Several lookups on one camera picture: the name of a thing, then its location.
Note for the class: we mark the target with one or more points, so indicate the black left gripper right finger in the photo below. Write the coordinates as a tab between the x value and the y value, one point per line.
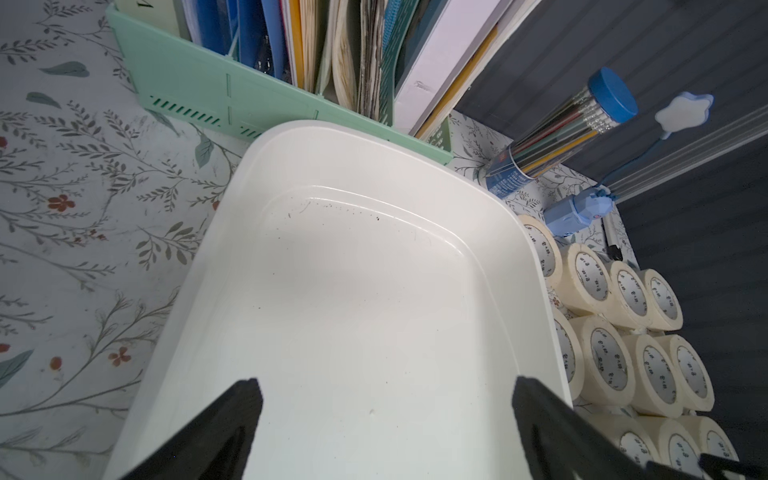
559	444

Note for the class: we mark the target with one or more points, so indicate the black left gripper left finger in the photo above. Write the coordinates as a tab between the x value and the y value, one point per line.
215	444

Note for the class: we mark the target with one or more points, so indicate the cream masking tape roll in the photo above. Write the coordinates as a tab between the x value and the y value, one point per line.
675	446
695	383
627	435
547	250
629	307
584	287
609	372
572	354
657	384
664	309

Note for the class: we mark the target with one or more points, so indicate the white plastic storage box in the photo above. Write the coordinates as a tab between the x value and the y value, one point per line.
385	304

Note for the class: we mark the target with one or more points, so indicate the black capped marker pen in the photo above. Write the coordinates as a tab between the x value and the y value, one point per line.
612	248

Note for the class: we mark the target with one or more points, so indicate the blue lid pencil jar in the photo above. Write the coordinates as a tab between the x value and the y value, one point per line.
604	103

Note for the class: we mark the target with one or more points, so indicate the green file organizer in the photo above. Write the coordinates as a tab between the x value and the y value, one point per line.
180	79

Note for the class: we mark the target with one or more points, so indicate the blue folder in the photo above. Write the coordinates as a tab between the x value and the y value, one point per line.
250	31

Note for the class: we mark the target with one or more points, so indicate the white binder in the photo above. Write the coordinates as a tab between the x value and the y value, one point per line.
441	39

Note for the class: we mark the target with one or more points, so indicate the orange folder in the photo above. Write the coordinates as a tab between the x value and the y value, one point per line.
291	12

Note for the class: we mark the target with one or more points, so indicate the teal folder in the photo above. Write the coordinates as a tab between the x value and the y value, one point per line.
405	23

